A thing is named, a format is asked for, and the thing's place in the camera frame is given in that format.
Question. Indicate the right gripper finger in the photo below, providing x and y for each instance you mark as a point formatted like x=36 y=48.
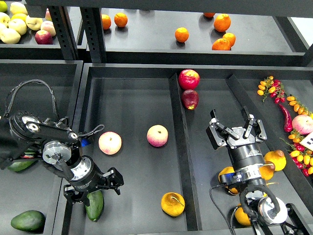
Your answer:
x=218 y=133
x=253 y=127

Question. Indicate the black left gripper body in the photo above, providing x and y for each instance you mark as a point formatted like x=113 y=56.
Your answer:
x=87 y=175

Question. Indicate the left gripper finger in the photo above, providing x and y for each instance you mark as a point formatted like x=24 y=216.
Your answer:
x=112 y=179
x=74 y=196

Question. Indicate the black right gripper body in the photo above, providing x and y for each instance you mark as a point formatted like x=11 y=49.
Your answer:
x=245 y=154

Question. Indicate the green avocado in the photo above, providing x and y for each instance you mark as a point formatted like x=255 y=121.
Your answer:
x=29 y=221
x=96 y=205

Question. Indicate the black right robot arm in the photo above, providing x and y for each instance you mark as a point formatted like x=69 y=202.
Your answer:
x=262 y=207

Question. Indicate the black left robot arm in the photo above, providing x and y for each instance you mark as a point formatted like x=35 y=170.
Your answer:
x=57 y=146

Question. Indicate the yellow pear with brown stem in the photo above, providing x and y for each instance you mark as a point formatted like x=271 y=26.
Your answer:
x=267 y=171

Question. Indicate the green avocado left edge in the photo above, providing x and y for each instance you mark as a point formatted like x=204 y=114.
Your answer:
x=20 y=166

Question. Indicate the pale yellow pear front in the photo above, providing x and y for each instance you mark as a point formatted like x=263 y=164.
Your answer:
x=9 y=36

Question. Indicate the red chili pepper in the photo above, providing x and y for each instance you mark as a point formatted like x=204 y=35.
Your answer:
x=287 y=119

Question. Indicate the pink apple left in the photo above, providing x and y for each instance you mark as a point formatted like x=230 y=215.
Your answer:
x=110 y=143

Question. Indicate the pink apple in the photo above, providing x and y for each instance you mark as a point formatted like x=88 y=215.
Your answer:
x=157 y=135
x=110 y=143

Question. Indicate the cherry tomato bunch upper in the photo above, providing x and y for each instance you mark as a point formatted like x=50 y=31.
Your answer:
x=273 y=88

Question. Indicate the cherry tomato bunch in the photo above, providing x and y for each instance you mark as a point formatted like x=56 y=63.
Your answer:
x=301 y=155
x=273 y=88

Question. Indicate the dark red apple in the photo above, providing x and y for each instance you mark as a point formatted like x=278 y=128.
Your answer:
x=190 y=99

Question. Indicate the pink apple right tray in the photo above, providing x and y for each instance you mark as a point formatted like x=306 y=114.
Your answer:
x=303 y=124

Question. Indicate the cherry tomato bunch lower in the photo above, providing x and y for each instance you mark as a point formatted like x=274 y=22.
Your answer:
x=301 y=155

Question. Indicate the white label card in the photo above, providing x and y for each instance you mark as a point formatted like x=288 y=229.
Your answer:
x=308 y=141

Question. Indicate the pink apple centre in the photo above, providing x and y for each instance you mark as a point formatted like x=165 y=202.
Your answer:
x=157 y=135

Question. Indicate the bright red apple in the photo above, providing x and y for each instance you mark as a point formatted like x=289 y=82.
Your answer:
x=188 y=79

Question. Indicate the black centre tray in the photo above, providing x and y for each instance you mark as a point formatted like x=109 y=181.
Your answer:
x=129 y=99

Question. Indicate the orange front right shelf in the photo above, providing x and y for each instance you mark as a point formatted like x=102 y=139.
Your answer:
x=221 y=44

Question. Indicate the orange behind front orange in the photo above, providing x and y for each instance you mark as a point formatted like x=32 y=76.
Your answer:
x=231 y=38

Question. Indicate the black left tray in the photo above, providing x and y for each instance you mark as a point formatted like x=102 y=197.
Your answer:
x=36 y=188

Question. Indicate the orange on shelf centre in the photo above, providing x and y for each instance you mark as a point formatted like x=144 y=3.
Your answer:
x=181 y=34

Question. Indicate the large orange on shelf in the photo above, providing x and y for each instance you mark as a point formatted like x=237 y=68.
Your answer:
x=222 y=22

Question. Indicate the orange at shelf back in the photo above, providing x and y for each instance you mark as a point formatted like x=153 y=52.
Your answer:
x=208 y=14

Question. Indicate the black upper shelf tray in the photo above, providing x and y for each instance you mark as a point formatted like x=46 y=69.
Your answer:
x=149 y=38

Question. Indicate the red apple on shelf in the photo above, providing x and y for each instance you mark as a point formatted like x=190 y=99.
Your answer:
x=43 y=37

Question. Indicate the orange on shelf left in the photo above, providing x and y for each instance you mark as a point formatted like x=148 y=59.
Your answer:
x=120 y=19

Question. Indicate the pale peach on shelf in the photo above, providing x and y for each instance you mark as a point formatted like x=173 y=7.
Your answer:
x=49 y=27

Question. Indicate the pale yellow apple with stem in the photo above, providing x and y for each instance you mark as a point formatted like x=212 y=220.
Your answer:
x=33 y=23

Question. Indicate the orange behind post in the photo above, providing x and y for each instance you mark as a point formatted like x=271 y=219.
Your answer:
x=106 y=21

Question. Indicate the black shelf post right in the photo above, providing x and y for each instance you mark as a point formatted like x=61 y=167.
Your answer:
x=92 y=24

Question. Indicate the black shelf post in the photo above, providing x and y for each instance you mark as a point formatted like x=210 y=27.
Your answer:
x=64 y=33
x=92 y=24

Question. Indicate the black shelf post left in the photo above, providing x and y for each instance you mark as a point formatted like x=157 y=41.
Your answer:
x=64 y=33

